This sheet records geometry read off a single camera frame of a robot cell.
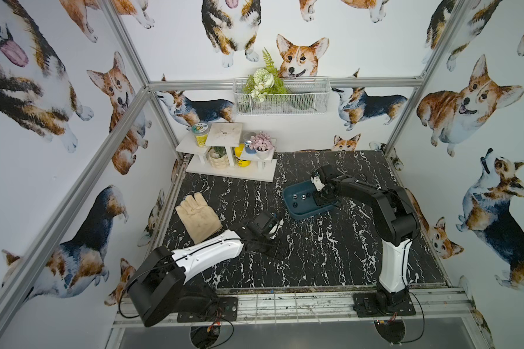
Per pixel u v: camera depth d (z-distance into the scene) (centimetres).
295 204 101
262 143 90
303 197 103
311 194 97
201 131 98
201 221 96
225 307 74
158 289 41
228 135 99
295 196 103
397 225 54
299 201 101
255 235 64
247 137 97
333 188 76
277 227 70
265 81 78
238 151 106
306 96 93
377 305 72
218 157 111
